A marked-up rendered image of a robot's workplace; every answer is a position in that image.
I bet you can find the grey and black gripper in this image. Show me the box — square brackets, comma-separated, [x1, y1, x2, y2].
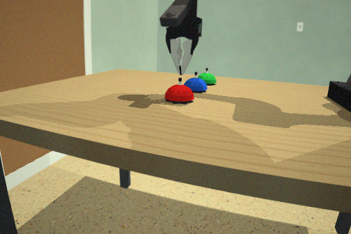
[166, 0, 202, 75]

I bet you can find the red dome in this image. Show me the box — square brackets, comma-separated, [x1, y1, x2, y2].
[165, 77, 194, 104]

